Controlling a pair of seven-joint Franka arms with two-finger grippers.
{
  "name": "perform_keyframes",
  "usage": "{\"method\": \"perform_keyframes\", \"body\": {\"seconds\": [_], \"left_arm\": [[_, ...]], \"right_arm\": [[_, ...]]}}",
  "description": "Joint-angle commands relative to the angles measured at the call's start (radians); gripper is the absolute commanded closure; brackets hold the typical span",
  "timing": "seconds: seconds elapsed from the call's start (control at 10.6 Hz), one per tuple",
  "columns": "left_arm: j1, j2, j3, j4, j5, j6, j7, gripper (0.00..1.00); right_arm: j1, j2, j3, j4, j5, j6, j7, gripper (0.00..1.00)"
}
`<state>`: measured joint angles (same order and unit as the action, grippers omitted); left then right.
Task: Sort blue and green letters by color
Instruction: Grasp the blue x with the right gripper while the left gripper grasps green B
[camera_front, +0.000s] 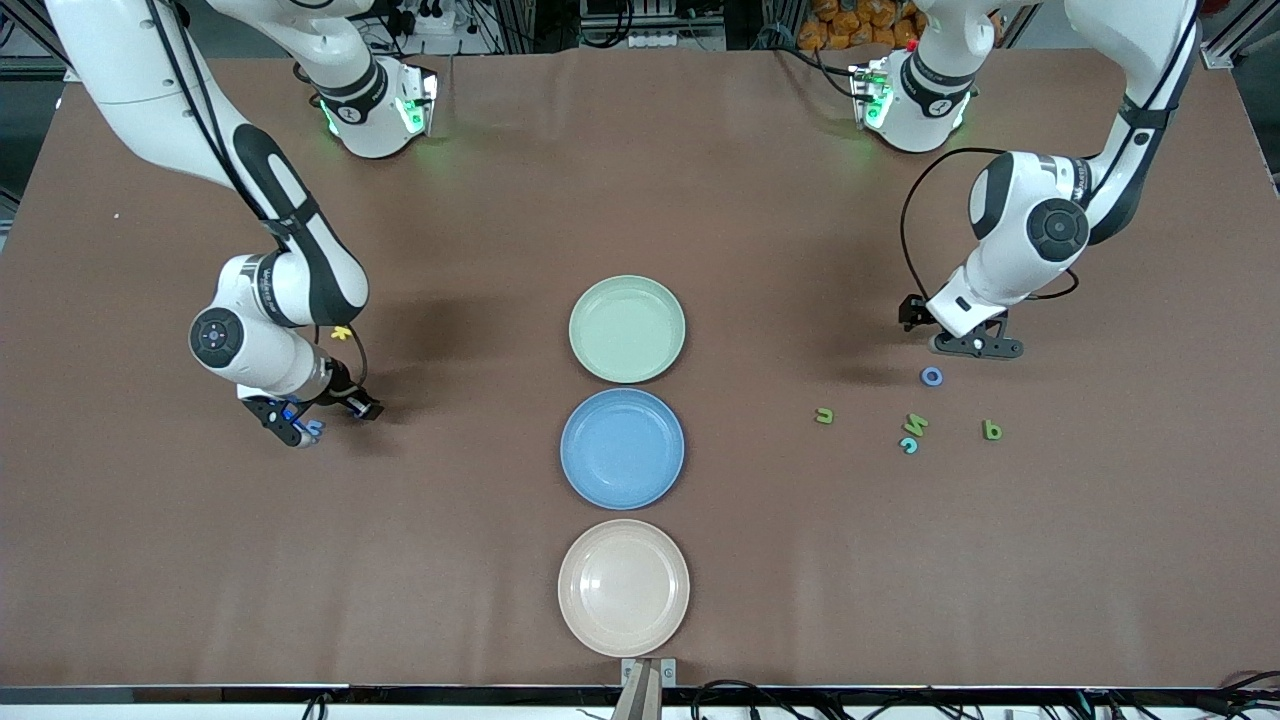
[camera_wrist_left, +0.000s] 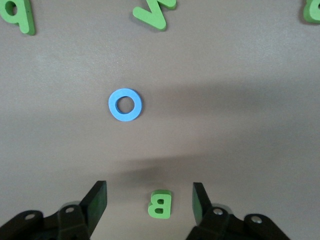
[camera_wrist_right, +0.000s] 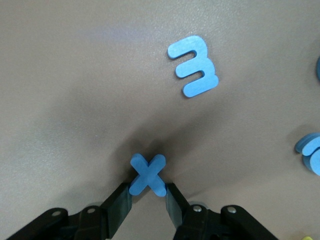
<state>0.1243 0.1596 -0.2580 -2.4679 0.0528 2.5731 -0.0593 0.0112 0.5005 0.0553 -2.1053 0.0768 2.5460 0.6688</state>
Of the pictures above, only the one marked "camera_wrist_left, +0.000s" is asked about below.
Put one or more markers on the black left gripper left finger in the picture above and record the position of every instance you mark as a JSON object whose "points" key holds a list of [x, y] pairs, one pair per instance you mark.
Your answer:
{"points": [[97, 200]]}

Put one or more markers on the blue foam letter O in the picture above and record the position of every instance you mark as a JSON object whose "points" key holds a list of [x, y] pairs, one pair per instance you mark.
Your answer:
{"points": [[112, 105]]}

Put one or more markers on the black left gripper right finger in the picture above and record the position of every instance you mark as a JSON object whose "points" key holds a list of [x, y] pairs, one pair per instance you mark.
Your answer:
{"points": [[200, 205]]}

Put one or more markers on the green foam letter N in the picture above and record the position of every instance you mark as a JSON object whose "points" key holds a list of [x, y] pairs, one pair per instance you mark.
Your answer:
{"points": [[155, 17]]}

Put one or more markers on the green foam letter P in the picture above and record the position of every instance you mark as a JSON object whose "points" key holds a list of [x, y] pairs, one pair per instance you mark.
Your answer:
{"points": [[25, 22]]}

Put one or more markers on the brown table cover sheet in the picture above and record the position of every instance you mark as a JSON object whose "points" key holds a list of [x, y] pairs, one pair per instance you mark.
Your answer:
{"points": [[225, 75]]}

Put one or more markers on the green foam letter u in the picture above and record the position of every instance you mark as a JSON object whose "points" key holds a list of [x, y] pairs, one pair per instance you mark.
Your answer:
{"points": [[312, 15]]}

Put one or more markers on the green foam letter B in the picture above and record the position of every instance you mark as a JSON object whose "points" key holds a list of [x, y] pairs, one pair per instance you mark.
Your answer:
{"points": [[165, 206]]}

